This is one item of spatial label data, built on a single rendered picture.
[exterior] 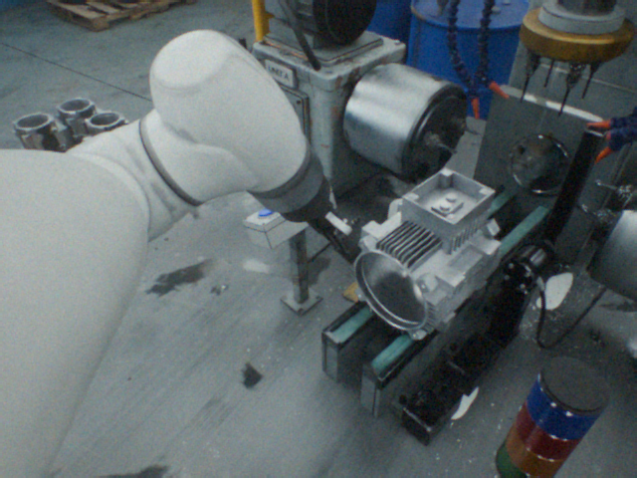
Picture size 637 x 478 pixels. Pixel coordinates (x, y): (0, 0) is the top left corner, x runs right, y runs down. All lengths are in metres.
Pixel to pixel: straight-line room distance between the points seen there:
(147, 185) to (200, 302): 0.66
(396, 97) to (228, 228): 0.54
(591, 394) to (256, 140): 0.39
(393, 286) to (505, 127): 0.48
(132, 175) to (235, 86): 0.12
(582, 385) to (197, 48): 0.46
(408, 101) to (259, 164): 0.66
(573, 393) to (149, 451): 0.69
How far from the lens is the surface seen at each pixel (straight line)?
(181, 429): 0.95
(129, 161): 0.48
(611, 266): 0.96
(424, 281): 0.74
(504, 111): 1.18
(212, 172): 0.47
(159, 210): 0.49
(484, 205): 0.83
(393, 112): 1.09
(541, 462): 0.60
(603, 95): 1.22
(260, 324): 1.05
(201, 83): 0.42
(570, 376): 0.53
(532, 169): 1.19
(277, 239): 0.86
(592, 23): 0.94
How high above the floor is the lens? 1.62
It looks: 42 degrees down
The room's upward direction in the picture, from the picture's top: straight up
